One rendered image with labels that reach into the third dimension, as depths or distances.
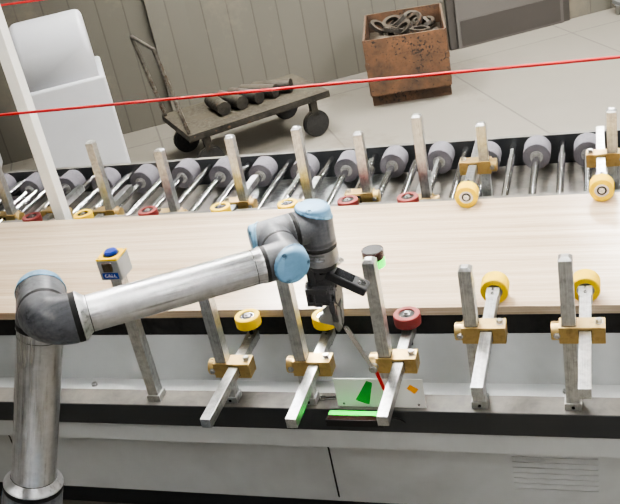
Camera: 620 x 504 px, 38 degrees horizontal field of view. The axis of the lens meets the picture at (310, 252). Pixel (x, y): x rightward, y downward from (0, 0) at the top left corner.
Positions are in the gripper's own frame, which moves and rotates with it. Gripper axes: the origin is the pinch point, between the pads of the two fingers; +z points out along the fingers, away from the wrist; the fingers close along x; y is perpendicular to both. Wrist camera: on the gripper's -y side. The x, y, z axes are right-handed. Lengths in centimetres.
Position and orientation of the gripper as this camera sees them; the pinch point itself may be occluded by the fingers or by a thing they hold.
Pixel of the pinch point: (341, 326)
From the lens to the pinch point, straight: 244.6
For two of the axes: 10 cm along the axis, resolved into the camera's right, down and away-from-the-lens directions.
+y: -9.5, 0.2, 3.0
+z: 1.6, 8.7, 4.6
